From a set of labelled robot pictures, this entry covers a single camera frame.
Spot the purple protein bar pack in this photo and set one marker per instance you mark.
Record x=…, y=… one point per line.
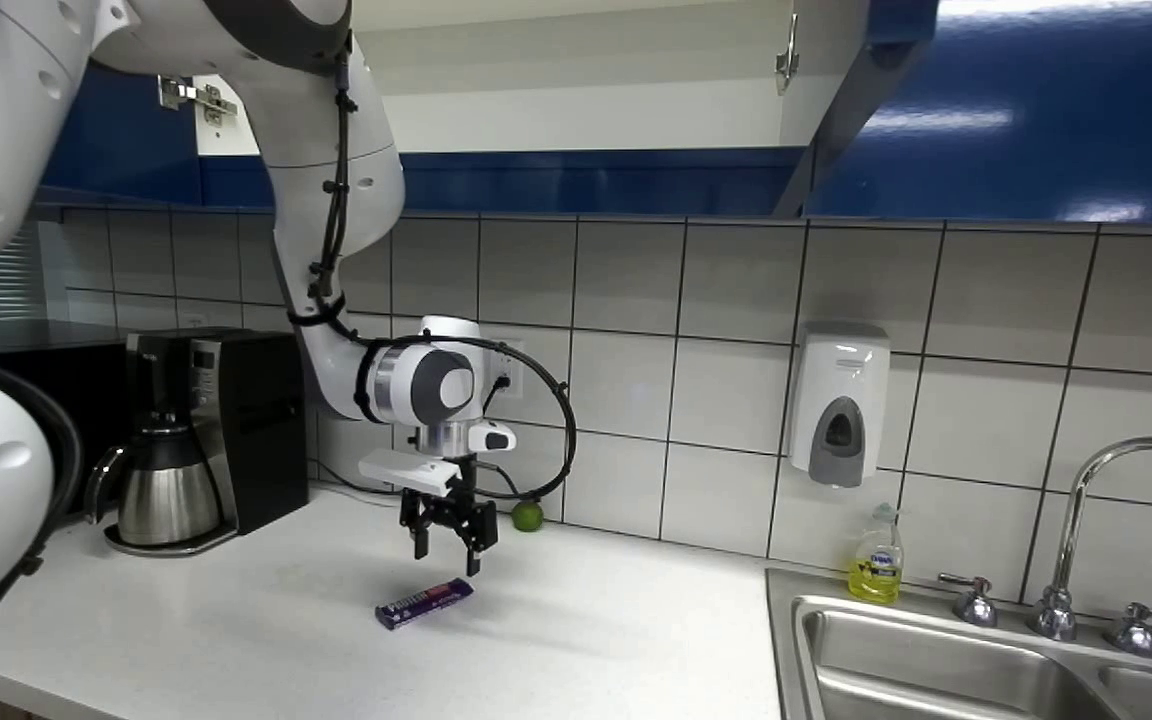
x=427, y=601

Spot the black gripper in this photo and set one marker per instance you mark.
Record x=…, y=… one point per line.
x=448, y=506

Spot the white open wall cabinet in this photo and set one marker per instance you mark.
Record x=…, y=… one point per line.
x=576, y=94

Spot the white wall soap dispenser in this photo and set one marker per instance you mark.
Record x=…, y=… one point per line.
x=843, y=403

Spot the yellow dish soap bottle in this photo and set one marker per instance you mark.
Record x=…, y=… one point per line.
x=874, y=569

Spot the metal cabinet hinge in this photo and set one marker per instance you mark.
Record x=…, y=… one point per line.
x=785, y=55
x=199, y=99

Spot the chrome sink faucet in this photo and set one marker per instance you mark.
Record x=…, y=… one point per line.
x=1068, y=533

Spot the blue cabinet door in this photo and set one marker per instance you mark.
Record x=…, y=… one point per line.
x=137, y=145
x=859, y=94

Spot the steel coffee carafe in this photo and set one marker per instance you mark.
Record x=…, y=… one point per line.
x=162, y=494

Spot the black steel coffee maker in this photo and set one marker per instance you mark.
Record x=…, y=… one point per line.
x=249, y=415

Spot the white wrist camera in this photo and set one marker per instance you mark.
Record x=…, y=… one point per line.
x=408, y=472

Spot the closed blue wall cabinet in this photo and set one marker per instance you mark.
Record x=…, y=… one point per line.
x=1028, y=120

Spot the stainless steel sink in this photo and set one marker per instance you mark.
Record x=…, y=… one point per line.
x=936, y=664

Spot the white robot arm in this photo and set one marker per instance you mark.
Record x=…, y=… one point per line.
x=336, y=172

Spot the green lime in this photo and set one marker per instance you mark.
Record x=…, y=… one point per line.
x=528, y=512

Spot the white outlet with plug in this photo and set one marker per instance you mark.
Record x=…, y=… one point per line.
x=508, y=373

